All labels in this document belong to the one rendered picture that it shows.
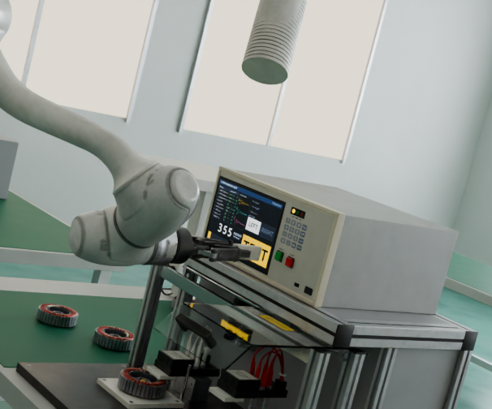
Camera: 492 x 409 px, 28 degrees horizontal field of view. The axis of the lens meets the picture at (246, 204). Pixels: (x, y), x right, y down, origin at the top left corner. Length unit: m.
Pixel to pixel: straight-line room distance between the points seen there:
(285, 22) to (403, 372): 1.57
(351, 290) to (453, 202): 7.76
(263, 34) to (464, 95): 6.39
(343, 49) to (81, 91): 2.43
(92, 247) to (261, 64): 1.62
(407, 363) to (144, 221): 0.72
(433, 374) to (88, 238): 0.86
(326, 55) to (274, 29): 5.00
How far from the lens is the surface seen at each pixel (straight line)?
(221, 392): 2.18
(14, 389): 2.35
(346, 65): 8.55
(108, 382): 2.38
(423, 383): 2.28
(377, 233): 2.17
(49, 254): 3.69
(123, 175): 1.81
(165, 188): 1.75
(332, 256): 2.09
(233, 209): 2.34
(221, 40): 7.72
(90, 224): 1.88
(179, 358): 2.37
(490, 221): 9.74
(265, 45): 3.37
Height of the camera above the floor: 1.56
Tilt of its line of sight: 7 degrees down
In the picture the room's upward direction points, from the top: 14 degrees clockwise
